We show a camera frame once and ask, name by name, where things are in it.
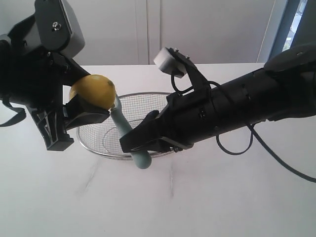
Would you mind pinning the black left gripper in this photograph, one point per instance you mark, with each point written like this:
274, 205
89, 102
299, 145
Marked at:
31, 81

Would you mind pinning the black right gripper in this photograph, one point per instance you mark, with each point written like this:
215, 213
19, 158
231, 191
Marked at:
185, 121

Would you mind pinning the yellow lemon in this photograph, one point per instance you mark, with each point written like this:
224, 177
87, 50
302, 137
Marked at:
97, 90

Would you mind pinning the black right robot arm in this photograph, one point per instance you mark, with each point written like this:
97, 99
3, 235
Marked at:
285, 87

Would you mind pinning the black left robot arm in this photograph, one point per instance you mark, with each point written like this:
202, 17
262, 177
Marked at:
31, 83

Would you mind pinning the oval steel mesh basket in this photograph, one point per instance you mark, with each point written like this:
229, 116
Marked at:
103, 138

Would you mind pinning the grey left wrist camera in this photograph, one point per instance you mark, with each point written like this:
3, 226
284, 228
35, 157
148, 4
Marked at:
58, 27

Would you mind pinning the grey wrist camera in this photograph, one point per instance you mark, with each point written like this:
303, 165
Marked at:
167, 64
58, 27

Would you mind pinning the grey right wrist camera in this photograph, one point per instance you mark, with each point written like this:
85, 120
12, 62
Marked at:
167, 64

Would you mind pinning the dark window frame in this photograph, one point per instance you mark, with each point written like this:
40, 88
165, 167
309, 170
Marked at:
297, 26

